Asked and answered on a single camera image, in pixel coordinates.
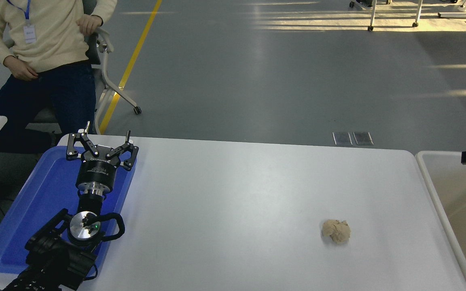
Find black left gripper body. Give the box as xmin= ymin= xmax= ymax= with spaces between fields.
xmin=75 ymin=145 xmax=126 ymax=187

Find metal floor outlet plate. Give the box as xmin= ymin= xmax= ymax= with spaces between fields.
xmin=353 ymin=131 xmax=374 ymax=146
xmin=333 ymin=132 xmax=353 ymax=146

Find seated person's right hand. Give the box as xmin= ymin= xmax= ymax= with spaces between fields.
xmin=3 ymin=55 xmax=39 ymax=81

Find seated person's left hand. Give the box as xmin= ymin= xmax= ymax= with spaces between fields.
xmin=76 ymin=15 xmax=104 ymax=36

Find blue plastic tray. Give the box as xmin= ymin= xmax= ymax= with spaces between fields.
xmin=0 ymin=145 xmax=137 ymax=274

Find seated person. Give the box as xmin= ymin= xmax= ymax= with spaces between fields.
xmin=0 ymin=0 xmax=119 ymax=154

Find crumpled tan paper ball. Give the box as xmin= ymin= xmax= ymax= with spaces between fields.
xmin=321 ymin=219 xmax=352 ymax=244

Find white wheeled chair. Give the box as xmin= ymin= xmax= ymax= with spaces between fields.
xmin=349 ymin=0 xmax=424 ymax=32

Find white frame office chair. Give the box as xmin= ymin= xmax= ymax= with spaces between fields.
xmin=26 ymin=0 xmax=142 ymax=136

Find white badge on blue lanyard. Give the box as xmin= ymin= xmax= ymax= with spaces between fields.
xmin=6 ymin=0 xmax=38 ymax=44

